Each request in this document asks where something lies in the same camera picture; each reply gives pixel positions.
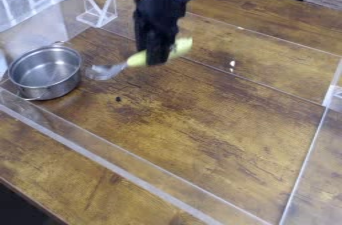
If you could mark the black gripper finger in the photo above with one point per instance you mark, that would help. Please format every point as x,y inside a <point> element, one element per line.
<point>159,40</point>
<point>141,33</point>

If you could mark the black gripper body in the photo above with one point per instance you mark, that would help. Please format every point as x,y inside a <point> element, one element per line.
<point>161,13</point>

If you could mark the green handled metal spoon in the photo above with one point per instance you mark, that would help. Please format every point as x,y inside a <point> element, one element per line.
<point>105,72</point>

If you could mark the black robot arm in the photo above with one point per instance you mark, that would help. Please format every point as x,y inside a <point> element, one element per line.
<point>155,18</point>

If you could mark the small stainless steel pot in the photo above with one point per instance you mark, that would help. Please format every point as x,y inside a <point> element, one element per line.
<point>47,72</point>

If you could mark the clear acrylic front barrier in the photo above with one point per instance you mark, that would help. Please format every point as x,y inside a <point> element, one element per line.
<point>174,189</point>

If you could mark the clear acrylic triangle bracket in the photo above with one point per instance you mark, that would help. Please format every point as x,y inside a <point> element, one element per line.
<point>98,16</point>

